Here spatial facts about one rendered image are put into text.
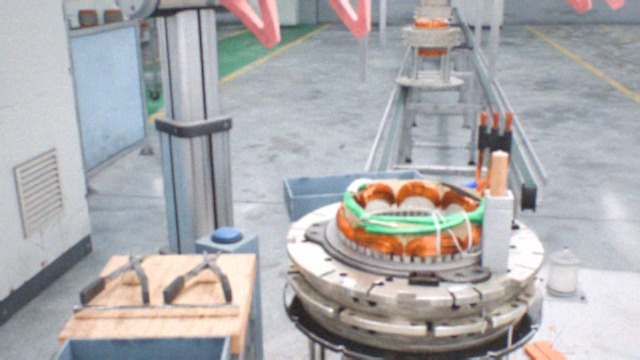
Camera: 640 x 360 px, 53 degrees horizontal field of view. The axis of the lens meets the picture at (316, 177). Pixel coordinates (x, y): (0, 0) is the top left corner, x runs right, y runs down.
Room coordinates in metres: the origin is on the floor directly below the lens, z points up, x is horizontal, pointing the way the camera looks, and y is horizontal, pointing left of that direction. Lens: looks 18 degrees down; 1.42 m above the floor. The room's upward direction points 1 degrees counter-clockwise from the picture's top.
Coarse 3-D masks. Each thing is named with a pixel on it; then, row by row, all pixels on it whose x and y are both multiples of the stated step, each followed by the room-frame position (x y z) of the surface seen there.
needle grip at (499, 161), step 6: (498, 156) 0.67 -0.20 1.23; (504, 156) 0.67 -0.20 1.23; (492, 162) 0.67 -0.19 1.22; (498, 162) 0.67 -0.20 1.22; (504, 162) 0.67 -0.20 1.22; (492, 168) 0.67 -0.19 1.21; (498, 168) 0.67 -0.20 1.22; (504, 168) 0.67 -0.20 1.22; (492, 174) 0.67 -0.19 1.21; (498, 174) 0.67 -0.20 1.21; (504, 174) 0.67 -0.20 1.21; (492, 180) 0.67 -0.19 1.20; (498, 180) 0.67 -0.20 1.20; (504, 180) 0.67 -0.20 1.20; (492, 186) 0.67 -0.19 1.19; (498, 186) 0.67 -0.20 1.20; (504, 186) 0.67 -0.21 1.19; (492, 192) 0.67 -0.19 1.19; (498, 192) 0.67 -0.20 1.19
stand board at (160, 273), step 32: (128, 256) 0.78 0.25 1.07; (160, 256) 0.78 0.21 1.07; (192, 256) 0.78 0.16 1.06; (224, 256) 0.78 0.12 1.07; (128, 288) 0.69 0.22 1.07; (160, 288) 0.69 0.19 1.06; (192, 288) 0.69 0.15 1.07; (96, 320) 0.62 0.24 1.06; (128, 320) 0.62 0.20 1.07; (160, 320) 0.62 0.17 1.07; (192, 320) 0.62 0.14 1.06; (224, 320) 0.61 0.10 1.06
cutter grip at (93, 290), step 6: (96, 282) 0.65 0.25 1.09; (102, 282) 0.66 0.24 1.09; (84, 288) 0.63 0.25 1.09; (90, 288) 0.64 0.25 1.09; (96, 288) 0.64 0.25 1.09; (102, 288) 0.66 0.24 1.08; (84, 294) 0.62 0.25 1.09; (90, 294) 0.63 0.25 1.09; (96, 294) 0.64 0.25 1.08; (84, 300) 0.62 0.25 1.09; (90, 300) 0.63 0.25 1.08
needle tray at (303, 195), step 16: (304, 176) 1.12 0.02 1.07; (320, 176) 1.12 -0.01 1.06; (336, 176) 1.12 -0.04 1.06; (352, 176) 1.13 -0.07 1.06; (368, 176) 1.13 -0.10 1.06; (384, 176) 1.14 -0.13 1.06; (400, 176) 1.14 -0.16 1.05; (416, 176) 1.13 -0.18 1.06; (288, 192) 1.03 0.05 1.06; (304, 192) 1.11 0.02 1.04; (320, 192) 1.12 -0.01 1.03; (336, 192) 1.12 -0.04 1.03; (288, 208) 1.04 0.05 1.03; (304, 208) 1.01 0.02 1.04; (320, 208) 1.01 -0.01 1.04
